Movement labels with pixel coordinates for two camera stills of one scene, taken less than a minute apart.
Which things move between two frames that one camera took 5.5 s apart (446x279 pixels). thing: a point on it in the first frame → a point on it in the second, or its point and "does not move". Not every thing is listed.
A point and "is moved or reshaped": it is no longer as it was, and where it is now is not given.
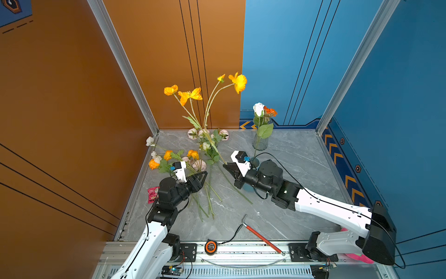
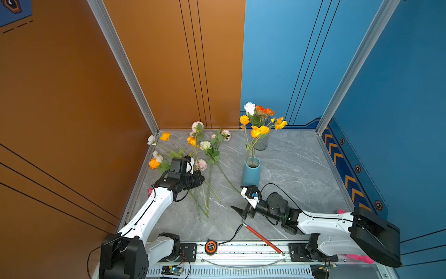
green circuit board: (172, 269) does not move
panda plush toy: (356, 256) does not move
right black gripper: (237, 175) → (243, 214)
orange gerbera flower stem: (268, 113) is moved or reshaped
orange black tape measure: (211, 247) does not move
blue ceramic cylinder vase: (255, 164) does not move
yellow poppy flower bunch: (237, 79) → (256, 132)
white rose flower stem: (263, 129) → (250, 108)
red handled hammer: (244, 223) does not move
